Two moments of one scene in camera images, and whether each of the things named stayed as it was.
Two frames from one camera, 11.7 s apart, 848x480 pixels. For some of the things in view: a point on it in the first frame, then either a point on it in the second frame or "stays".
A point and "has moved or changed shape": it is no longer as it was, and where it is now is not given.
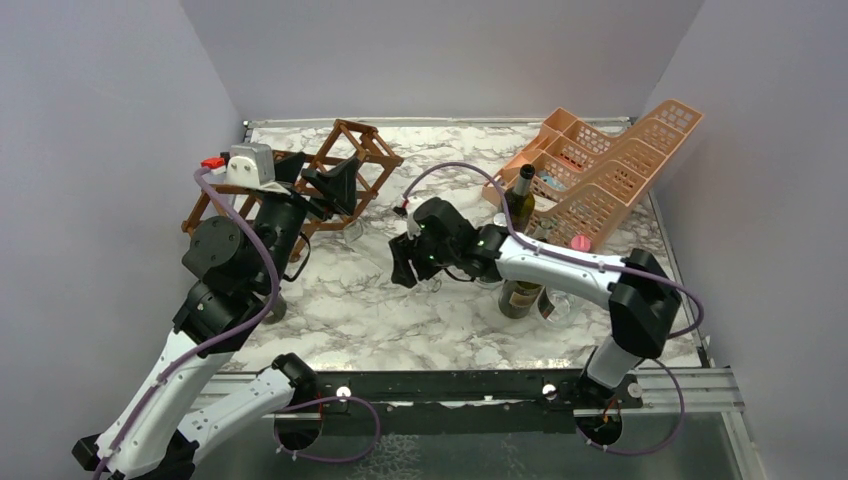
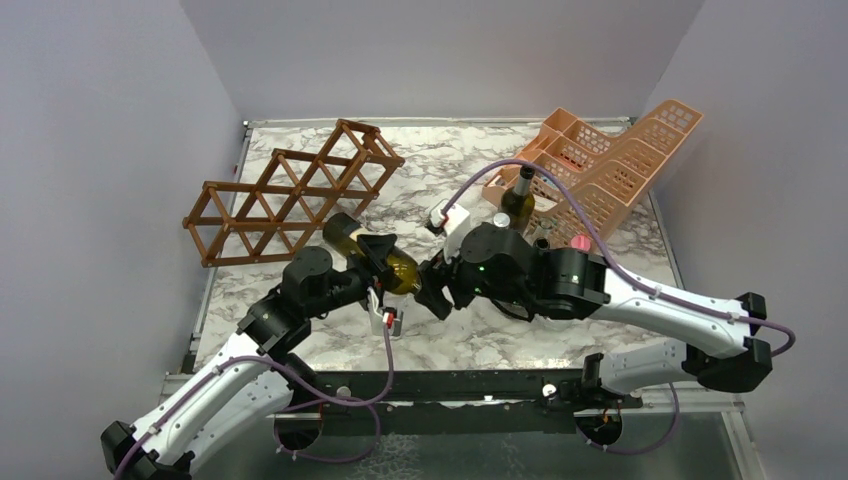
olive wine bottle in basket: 522,201 stays
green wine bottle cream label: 279,308 has moved or changed shape
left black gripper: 337,184 to 375,247
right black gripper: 403,273 to 431,292
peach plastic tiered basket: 585,181 stays
